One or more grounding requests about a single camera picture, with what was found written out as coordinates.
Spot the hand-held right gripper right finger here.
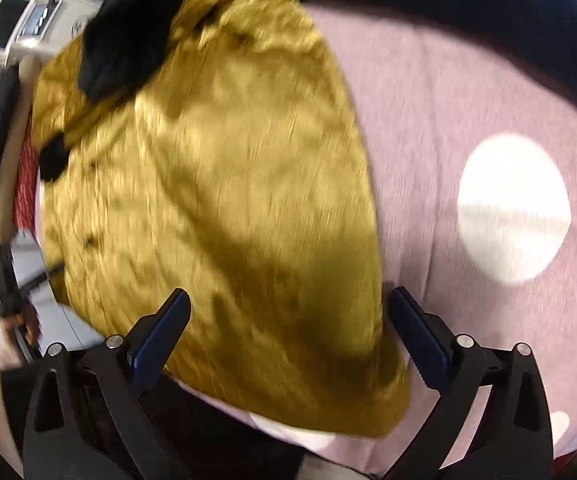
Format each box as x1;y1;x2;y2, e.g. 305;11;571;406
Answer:
383;286;554;480

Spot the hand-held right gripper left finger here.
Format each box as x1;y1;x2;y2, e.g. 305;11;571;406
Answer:
22;287;192;480

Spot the gold coat with black fur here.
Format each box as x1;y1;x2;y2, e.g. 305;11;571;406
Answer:
31;0;411;441

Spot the person's left hand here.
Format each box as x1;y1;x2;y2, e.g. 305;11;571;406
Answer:
2;304;43;356

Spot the red floral folded garment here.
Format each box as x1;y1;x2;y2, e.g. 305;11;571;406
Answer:
12;120;42;233

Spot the pink polka dot blanket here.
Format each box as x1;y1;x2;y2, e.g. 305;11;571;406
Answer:
33;0;577;476

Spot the white machine with display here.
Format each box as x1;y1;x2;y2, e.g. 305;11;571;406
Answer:
0;0;104;68

